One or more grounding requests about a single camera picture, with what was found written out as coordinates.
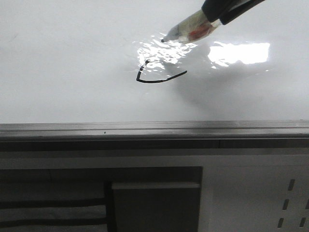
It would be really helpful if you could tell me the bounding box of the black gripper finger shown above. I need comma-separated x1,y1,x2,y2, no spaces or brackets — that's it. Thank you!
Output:
220,0,264,25
201,0,244,21

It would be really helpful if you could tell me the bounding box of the taped whiteboard marker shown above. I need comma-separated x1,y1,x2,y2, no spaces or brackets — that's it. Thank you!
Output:
161,10,222,44

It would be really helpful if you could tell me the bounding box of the grey metal whiteboard tray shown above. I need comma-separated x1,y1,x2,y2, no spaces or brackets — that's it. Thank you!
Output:
0,120,309,152

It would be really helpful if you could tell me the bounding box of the white whiteboard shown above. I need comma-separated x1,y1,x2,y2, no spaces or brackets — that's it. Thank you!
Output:
0,0,309,123

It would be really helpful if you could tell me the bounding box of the white perforated metal panel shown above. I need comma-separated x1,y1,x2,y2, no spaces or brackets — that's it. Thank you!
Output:
199,155,309,232

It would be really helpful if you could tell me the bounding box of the dark grey cabinet panel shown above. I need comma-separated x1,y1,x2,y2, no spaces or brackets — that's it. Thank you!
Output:
112,183,200,232

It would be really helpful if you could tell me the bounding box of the dark slatted frame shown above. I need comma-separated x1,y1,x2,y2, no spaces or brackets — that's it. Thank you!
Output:
0,167,201,232

